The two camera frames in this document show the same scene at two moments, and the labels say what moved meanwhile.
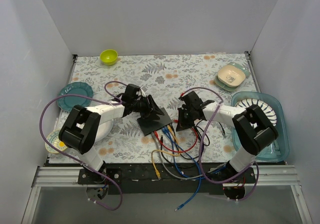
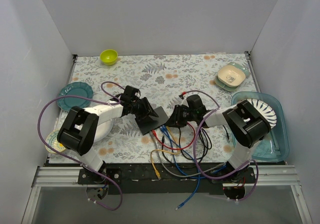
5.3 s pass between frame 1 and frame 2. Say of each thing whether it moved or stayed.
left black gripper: stayed
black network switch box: stayed
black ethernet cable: moved
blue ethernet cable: stayed
